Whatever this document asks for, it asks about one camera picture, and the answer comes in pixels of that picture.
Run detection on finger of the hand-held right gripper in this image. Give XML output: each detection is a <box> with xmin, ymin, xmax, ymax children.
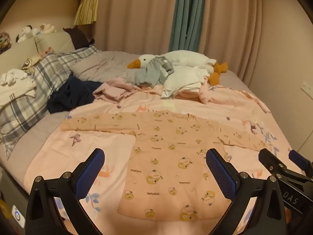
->
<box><xmin>259</xmin><ymin>148</ymin><xmax>306</xmax><ymax>177</ymax></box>
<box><xmin>288</xmin><ymin>149</ymin><xmax>313</xmax><ymax>177</ymax></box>

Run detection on grey quilt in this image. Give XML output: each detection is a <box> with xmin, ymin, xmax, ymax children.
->
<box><xmin>70</xmin><ymin>51</ymin><xmax>147</xmax><ymax>84</ymax></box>

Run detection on white device with blue ring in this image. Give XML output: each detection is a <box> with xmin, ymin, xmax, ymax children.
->
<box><xmin>11</xmin><ymin>204</ymin><xmax>26</xmax><ymax>228</ymax></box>

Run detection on navy garment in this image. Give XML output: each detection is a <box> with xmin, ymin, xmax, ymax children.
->
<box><xmin>47</xmin><ymin>72</ymin><xmax>103</xmax><ymax>114</ymax></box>

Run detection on white wall socket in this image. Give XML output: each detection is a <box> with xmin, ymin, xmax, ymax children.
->
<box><xmin>301</xmin><ymin>78</ymin><xmax>313</xmax><ymax>96</ymax></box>

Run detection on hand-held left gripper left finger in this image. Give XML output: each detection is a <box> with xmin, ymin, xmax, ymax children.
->
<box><xmin>25</xmin><ymin>148</ymin><xmax>105</xmax><ymax>235</ymax></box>

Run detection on dark brown cloth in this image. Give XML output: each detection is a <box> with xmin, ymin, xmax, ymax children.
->
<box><xmin>63</xmin><ymin>27</ymin><xmax>95</xmax><ymax>49</ymax></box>

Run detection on black and white plush toy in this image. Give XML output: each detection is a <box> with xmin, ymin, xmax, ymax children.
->
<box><xmin>16</xmin><ymin>25</ymin><xmax>33</xmax><ymax>43</ymax></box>

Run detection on small pink cloth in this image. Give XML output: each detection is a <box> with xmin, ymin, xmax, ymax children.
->
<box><xmin>38</xmin><ymin>47</ymin><xmax>55</xmax><ymax>58</ymax></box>

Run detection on white garment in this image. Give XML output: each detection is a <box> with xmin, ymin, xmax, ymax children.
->
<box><xmin>160</xmin><ymin>66</ymin><xmax>211</xmax><ymax>99</ymax></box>

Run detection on pink animal print blanket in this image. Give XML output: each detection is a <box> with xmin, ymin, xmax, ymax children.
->
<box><xmin>23</xmin><ymin>84</ymin><xmax>297</xmax><ymax>235</ymax></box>

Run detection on grey bed base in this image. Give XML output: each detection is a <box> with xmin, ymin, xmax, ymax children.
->
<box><xmin>0</xmin><ymin>162</ymin><xmax>32</xmax><ymax>226</ymax></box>

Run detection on teal curtain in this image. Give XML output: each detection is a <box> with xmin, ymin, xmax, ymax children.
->
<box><xmin>169</xmin><ymin>0</ymin><xmax>206</xmax><ymax>53</ymax></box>

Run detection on crumpled pink garment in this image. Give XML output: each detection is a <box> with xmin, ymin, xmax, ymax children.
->
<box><xmin>93</xmin><ymin>80</ymin><xmax>137</xmax><ymax>103</ymax></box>

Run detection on cartoon print cloth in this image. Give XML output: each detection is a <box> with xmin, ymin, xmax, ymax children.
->
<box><xmin>22</xmin><ymin>56</ymin><xmax>42</xmax><ymax>72</ymax></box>

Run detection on multicoloured plush toy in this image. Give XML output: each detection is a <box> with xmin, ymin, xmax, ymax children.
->
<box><xmin>0</xmin><ymin>31</ymin><xmax>13</xmax><ymax>54</ymax></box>

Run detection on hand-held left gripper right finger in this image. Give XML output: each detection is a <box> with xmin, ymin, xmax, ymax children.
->
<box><xmin>205</xmin><ymin>148</ymin><xmax>287</xmax><ymax>235</ymax></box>

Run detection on white striped clothes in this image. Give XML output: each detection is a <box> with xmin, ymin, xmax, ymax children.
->
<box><xmin>0</xmin><ymin>70</ymin><xmax>37</xmax><ymax>106</ymax></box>

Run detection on white goose plush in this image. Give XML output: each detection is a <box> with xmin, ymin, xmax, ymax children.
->
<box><xmin>127</xmin><ymin>50</ymin><xmax>228</xmax><ymax>86</ymax></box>

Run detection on pleated yellow fabric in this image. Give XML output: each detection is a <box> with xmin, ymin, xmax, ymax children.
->
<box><xmin>73</xmin><ymin>0</ymin><xmax>99</xmax><ymax>26</ymax></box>

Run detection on grey garment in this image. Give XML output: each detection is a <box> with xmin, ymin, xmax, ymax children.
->
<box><xmin>135</xmin><ymin>56</ymin><xmax>175</xmax><ymax>87</ymax></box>

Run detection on plaid pillow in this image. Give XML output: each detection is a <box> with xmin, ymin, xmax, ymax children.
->
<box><xmin>0</xmin><ymin>44</ymin><xmax>101</xmax><ymax>161</ymax></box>

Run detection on pink curtain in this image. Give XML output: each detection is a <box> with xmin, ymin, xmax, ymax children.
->
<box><xmin>196</xmin><ymin>0</ymin><xmax>272</xmax><ymax>89</ymax></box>
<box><xmin>94</xmin><ymin>0</ymin><xmax>181</xmax><ymax>57</ymax></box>

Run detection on pink cartoon print shirt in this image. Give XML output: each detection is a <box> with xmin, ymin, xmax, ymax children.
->
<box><xmin>60</xmin><ymin>110</ymin><xmax>268</xmax><ymax>222</ymax></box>

